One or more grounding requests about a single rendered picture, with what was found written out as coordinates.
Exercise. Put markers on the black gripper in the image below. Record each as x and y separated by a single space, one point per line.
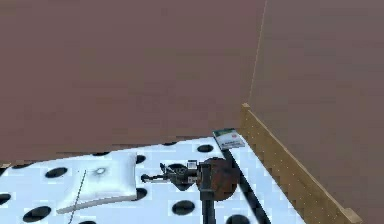
180 175

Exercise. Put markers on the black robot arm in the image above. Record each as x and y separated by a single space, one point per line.
208 206

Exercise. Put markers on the white bed with black spots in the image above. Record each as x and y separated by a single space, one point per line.
160 203

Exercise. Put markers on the orange basketball with black stripes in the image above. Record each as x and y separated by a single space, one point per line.
222 178

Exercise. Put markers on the white pillow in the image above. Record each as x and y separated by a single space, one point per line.
106 183

